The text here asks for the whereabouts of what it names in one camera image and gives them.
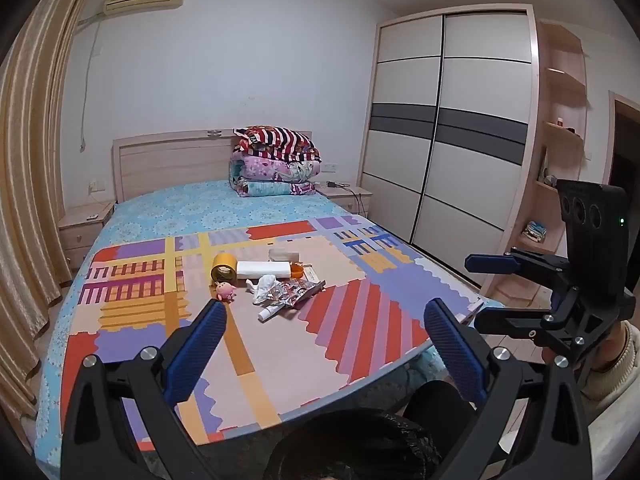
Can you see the brown door frame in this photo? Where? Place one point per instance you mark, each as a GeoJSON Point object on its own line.
{"type": "Point", "coordinates": [611, 135]}

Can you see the yellow tape roll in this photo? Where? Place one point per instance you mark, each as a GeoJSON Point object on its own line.
{"type": "Point", "coordinates": [225, 259]}

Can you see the sliding door wardrobe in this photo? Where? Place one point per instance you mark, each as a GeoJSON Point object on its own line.
{"type": "Point", "coordinates": [475, 180]}

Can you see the small white box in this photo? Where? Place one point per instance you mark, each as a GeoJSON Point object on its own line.
{"type": "Point", "coordinates": [282, 255]}

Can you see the pale wooden nightstand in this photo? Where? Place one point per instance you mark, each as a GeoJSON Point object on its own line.
{"type": "Point", "coordinates": [80, 240]}
{"type": "Point", "coordinates": [350, 200]}

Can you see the white tissue pack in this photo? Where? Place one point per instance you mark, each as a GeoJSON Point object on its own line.
{"type": "Point", "coordinates": [262, 269]}

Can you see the striped folded blanket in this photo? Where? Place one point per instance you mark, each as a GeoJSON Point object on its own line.
{"type": "Point", "coordinates": [275, 140]}

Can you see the black garbage bag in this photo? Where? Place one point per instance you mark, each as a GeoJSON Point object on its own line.
{"type": "Point", "coordinates": [350, 440]}

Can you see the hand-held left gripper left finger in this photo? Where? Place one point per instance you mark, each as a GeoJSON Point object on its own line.
{"type": "Point", "coordinates": [200, 345]}

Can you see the white tissue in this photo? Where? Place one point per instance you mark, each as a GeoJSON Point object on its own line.
{"type": "Point", "coordinates": [262, 287]}

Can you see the colourful foam puzzle mat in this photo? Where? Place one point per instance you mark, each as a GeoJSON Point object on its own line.
{"type": "Point", "coordinates": [280, 345]}

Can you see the golden striped curtain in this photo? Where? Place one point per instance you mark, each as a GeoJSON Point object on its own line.
{"type": "Point", "coordinates": [30, 160]}

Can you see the pink plush toy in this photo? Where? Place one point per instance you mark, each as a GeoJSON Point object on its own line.
{"type": "Point", "coordinates": [225, 291]}

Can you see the white wall socket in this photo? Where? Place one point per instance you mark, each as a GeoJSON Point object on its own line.
{"type": "Point", "coordinates": [328, 166]}
{"type": "Point", "coordinates": [97, 186]}

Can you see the grey zipped garment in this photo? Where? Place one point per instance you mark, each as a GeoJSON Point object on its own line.
{"type": "Point", "coordinates": [617, 445]}

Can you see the pale wooden corner shelf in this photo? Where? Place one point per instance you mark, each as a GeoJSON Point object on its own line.
{"type": "Point", "coordinates": [567, 130]}

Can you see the pale wooden headboard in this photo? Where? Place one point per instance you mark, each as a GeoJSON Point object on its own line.
{"type": "Point", "coordinates": [175, 160]}

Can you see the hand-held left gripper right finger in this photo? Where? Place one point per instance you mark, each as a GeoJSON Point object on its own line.
{"type": "Point", "coordinates": [455, 350]}

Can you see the flat paper box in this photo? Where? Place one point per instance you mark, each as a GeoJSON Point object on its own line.
{"type": "Point", "coordinates": [312, 275]}

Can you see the red silver snack wrapper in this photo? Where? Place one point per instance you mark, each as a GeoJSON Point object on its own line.
{"type": "Point", "coordinates": [295, 294]}

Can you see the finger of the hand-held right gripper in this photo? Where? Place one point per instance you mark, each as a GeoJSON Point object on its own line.
{"type": "Point", "coordinates": [492, 262]}
{"type": "Point", "coordinates": [505, 319]}

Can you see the small white tube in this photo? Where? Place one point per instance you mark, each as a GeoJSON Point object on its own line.
{"type": "Point", "coordinates": [267, 312]}

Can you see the blue printed folded quilt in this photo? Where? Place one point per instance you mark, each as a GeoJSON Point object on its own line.
{"type": "Point", "coordinates": [275, 188]}

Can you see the person's right forearm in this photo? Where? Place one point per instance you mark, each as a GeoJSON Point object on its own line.
{"type": "Point", "coordinates": [620, 367]}

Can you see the blue white folded cloth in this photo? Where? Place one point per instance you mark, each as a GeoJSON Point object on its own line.
{"type": "Point", "coordinates": [535, 230]}

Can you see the small orange lid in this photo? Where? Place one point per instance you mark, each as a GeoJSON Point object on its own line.
{"type": "Point", "coordinates": [297, 271]}

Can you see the pink printed folded quilt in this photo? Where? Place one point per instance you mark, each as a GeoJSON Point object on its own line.
{"type": "Point", "coordinates": [275, 167]}

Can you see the bed with blue floral sheet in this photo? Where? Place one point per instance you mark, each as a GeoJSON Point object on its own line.
{"type": "Point", "coordinates": [200, 205]}

